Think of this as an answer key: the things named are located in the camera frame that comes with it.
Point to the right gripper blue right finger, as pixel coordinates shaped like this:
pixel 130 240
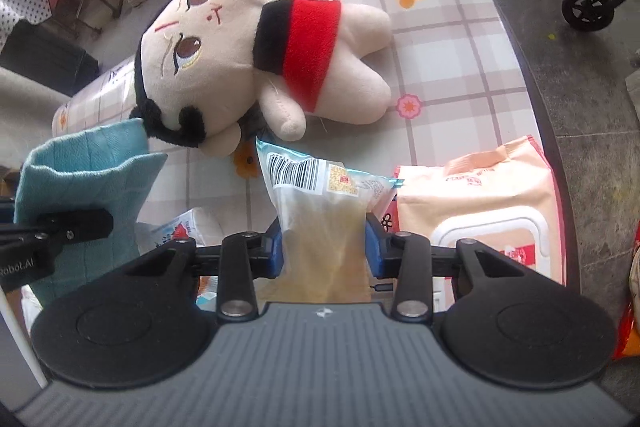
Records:
pixel 407 258

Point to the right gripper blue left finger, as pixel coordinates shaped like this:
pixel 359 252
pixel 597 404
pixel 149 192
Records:
pixel 244 257

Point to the clear yellow snack bag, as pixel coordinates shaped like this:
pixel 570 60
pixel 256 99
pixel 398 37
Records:
pixel 322 208

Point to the light blue towel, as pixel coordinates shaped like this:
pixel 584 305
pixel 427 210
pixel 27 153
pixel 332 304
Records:
pixel 109 167

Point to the pink baby wipes pack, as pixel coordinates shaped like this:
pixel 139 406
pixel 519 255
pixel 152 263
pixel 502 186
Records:
pixel 506 198

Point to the black-haired plush doll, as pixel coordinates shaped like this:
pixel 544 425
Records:
pixel 201 65

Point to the black storage bin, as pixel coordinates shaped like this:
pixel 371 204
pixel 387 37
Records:
pixel 40 55

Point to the red plastic bag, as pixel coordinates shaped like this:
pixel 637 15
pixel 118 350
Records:
pixel 628 340

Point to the polka dot cloth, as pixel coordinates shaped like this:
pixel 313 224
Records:
pixel 12 12

